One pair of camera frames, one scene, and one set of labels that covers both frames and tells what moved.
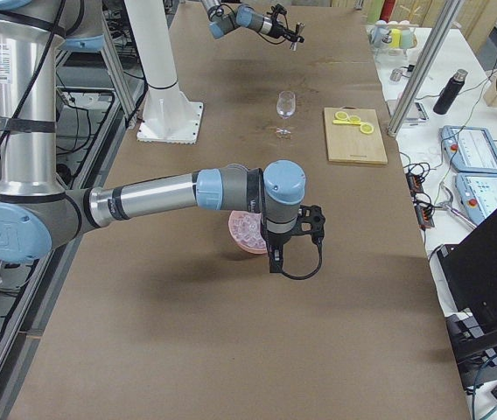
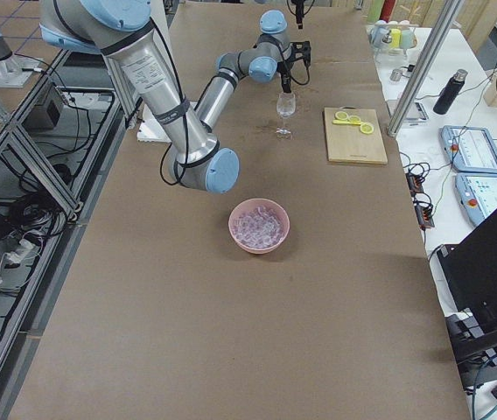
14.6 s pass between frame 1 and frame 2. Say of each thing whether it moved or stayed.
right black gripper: moved
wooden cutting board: stayed
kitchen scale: stayed
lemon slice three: stayed
